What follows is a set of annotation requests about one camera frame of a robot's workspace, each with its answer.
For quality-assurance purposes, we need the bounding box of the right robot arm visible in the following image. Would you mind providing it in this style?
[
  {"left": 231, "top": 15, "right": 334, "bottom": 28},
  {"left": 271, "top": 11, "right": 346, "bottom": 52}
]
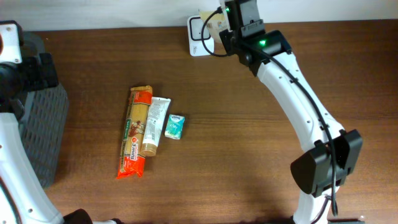
[{"left": 217, "top": 1, "right": 363, "bottom": 223}]

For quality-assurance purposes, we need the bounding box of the yellow wiper sheet pack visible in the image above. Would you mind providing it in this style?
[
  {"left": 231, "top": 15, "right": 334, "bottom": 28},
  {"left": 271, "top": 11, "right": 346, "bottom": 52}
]
[{"left": 199, "top": 11, "right": 227, "bottom": 43}]

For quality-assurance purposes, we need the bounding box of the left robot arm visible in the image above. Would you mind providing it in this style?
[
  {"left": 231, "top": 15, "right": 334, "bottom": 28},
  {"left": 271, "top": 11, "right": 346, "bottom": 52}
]
[{"left": 1, "top": 20, "right": 92, "bottom": 223}]

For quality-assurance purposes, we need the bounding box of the orange spaghetti packet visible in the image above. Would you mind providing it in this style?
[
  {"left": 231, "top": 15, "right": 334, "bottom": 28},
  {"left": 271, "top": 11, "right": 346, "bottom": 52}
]
[{"left": 117, "top": 85, "right": 153, "bottom": 179}]

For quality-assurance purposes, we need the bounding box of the green Kleenex tissue pack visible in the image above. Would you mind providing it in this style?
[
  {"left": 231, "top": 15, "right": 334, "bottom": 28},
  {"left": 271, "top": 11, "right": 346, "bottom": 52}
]
[{"left": 165, "top": 114, "right": 185, "bottom": 139}]

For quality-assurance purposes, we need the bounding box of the white conditioner tube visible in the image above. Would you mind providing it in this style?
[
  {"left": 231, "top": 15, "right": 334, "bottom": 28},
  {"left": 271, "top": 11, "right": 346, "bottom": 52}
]
[{"left": 141, "top": 97, "right": 171, "bottom": 157}]

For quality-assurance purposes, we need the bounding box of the dark grey plastic basket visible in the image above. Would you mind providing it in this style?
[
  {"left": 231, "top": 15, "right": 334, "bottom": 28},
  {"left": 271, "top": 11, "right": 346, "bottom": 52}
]
[{"left": 17, "top": 32, "right": 69, "bottom": 189}]

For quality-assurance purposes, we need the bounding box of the white barcode scanner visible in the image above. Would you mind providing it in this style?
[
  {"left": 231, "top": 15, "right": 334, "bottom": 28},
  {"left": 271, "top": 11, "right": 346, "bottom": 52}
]
[{"left": 187, "top": 15, "right": 215, "bottom": 57}]

